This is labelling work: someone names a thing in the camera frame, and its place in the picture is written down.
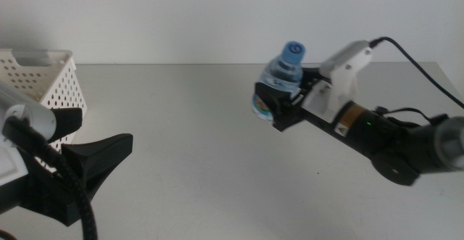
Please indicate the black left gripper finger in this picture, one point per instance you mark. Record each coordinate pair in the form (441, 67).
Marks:
(98, 156)
(69, 122)

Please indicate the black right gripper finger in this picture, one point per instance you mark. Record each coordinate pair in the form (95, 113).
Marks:
(311, 72)
(275, 102)

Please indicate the clear water bottle blue cap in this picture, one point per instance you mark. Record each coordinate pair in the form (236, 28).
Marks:
(284, 73)

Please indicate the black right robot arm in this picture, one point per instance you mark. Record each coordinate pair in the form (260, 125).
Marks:
(377, 135)

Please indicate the white perforated plastic basket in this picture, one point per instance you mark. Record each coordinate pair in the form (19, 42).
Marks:
(58, 53)

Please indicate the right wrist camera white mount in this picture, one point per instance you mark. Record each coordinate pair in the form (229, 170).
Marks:
(344, 69)

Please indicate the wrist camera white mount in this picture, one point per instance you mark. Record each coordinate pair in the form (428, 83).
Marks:
(344, 69)
(25, 113)

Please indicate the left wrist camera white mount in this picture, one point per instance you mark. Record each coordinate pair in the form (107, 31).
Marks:
(25, 113)

